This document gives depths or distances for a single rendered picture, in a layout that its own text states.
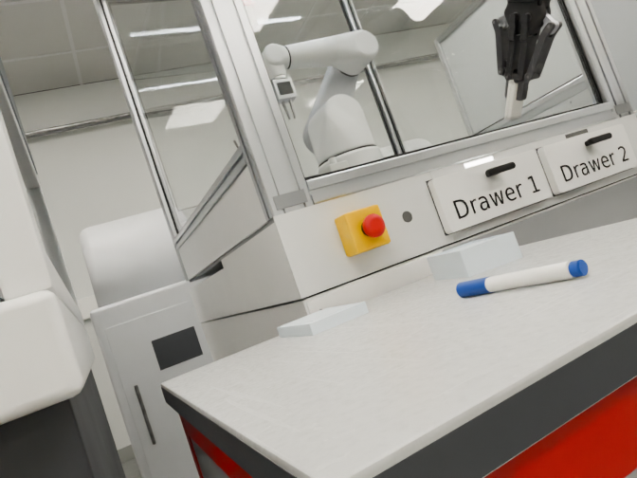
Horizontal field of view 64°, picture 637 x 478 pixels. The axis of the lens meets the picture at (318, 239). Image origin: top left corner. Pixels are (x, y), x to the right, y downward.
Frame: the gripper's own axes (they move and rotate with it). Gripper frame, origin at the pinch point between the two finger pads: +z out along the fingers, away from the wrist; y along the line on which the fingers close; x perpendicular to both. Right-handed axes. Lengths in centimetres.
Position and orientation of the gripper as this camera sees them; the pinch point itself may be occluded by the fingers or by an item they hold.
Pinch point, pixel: (515, 99)
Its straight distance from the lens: 102.7
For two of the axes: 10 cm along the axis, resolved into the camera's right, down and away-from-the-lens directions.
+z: 0.5, 8.8, 4.7
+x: -8.6, 2.7, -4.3
